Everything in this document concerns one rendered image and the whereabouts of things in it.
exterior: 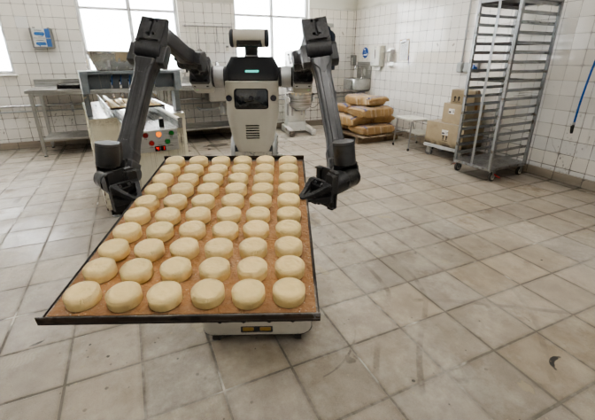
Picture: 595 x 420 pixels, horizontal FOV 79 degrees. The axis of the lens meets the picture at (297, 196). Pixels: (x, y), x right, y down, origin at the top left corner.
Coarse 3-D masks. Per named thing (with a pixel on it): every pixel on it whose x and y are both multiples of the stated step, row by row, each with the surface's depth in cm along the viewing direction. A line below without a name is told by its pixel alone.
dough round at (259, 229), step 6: (246, 222) 70; (252, 222) 70; (258, 222) 70; (264, 222) 70; (246, 228) 69; (252, 228) 69; (258, 228) 69; (264, 228) 69; (246, 234) 68; (252, 234) 67; (258, 234) 67; (264, 234) 68
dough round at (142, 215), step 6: (132, 210) 74; (138, 210) 74; (144, 210) 74; (126, 216) 72; (132, 216) 72; (138, 216) 72; (144, 216) 73; (150, 216) 74; (138, 222) 72; (144, 222) 73
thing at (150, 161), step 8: (152, 120) 268; (160, 120) 238; (144, 128) 234; (152, 128) 234; (160, 128) 235; (184, 144) 246; (152, 152) 236; (160, 152) 239; (168, 152) 242; (176, 152) 244; (184, 152) 248; (144, 160) 235; (152, 160) 238; (160, 160) 241; (144, 168) 237; (152, 168) 240; (144, 176) 238; (144, 184) 240
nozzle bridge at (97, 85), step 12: (84, 72) 261; (96, 72) 264; (108, 72) 268; (120, 72) 272; (132, 72) 276; (168, 72) 290; (84, 84) 263; (96, 84) 274; (108, 84) 278; (156, 84) 295; (168, 84) 300; (180, 84) 297; (84, 96) 274; (180, 108) 313
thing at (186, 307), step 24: (144, 192) 85; (168, 192) 86; (216, 216) 76; (168, 240) 68; (240, 240) 68; (120, 264) 62; (192, 264) 62; (144, 288) 57; (312, 288) 57; (72, 312) 52; (96, 312) 52; (144, 312) 53; (168, 312) 53; (192, 312) 53; (216, 312) 53; (240, 312) 53; (264, 312) 53; (288, 312) 53
